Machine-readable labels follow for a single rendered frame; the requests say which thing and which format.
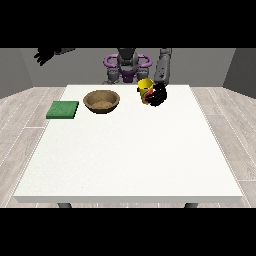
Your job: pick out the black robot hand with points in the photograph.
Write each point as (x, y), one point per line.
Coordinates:
(158, 95)
(44, 55)

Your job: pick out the yellow cup with melon print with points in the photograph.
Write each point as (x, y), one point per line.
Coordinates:
(144, 86)

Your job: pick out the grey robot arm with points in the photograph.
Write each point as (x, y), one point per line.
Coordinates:
(163, 68)

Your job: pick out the green square pad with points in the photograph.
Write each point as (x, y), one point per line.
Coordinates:
(62, 109)

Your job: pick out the brown wooden bowl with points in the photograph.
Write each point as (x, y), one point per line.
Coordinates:
(101, 101)

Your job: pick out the grey robot trunk purple rings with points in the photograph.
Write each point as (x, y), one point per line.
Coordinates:
(126, 68)

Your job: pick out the dark table leg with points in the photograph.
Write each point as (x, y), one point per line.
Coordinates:
(64, 205)
(191, 205)

